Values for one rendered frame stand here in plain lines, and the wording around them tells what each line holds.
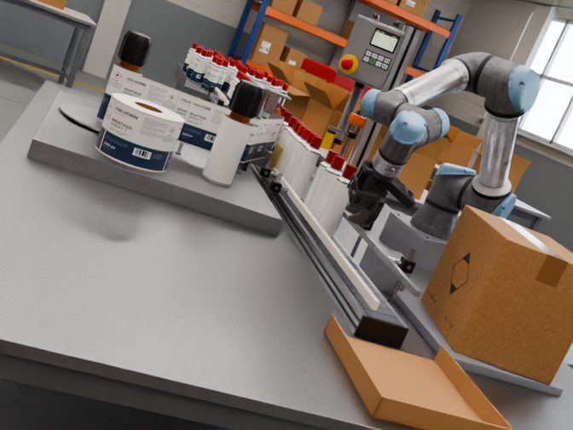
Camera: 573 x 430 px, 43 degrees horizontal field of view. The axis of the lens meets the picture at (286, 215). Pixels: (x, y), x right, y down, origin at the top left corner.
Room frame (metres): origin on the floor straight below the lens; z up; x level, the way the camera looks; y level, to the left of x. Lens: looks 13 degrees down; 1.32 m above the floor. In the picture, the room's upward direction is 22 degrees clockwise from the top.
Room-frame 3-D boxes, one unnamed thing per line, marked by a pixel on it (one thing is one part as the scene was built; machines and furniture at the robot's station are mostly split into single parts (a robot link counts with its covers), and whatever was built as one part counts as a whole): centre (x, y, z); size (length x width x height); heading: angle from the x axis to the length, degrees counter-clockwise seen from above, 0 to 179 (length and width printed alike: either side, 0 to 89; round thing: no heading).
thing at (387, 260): (1.94, -0.14, 0.96); 1.07 x 0.01 x 0.01; 18
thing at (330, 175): (2.00, -0.08, 0.98); 0.05 x 0.05 x 0.20
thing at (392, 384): (1.25, -0.33, 0.85); 0.30 x 0.26 x 0.04; 18
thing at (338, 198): (1.92, -0.11, 0.98); 0.05 x 0.05 x 0.20
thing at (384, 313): (2.20, -0.02, 0.86); 1.65 x 0.08 x 0.04; 18
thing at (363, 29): (2.33, -0.06, 1.38); 0.17 x 0.10 x 0.19; 73
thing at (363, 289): (1.91, -0.07, 0.91); 1.07 x 0.01 x 0.02; 18
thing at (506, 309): (1.65, -0.54, 0.99); 0.30 x 0.24 x 0.27; 9
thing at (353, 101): (2.39, -0.06, 1.18); 0.04 x 0.04 x 0.21
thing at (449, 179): (2.34, -0.46, 1.10); 0.13 x 0.12 x 0.14; 56
